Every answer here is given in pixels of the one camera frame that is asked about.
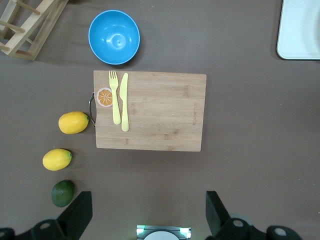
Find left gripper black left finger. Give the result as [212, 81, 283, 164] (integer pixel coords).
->
[14, 191, 94, 240]

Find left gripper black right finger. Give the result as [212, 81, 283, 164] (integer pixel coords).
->
[205, 190, 304, 240]

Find green avocado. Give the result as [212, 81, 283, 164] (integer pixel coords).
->
[51, 179, 75, 208]

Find brown table cover sheet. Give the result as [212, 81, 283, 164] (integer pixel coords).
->
[0, 0, 320, 240]

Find yellow lemon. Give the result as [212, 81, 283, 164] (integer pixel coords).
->
[58, 111, 90, 135]
[42, 148, 73, 172]

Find yellow plastic fork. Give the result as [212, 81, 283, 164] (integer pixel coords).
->
[108, 70, 122, 126]

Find yellow plastic knife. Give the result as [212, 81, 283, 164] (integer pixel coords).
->
[118, 72, 130, 133]

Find orange slice sticker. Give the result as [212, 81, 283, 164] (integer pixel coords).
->
[96, 87, 114, 109]

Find bamboo cutting board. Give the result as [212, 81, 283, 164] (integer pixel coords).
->
[93, 70, 208, 152]

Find blue bowl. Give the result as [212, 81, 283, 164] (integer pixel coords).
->
[88, 9, 141, 66]

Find wooden cup rack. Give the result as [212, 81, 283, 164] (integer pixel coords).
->
[0, 0, 70, 61]

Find cream bear print tray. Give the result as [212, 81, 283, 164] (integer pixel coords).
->
[276, 0, 320, 60]

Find metal cutting board handle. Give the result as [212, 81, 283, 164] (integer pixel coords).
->
[88, 91, 97, 129]

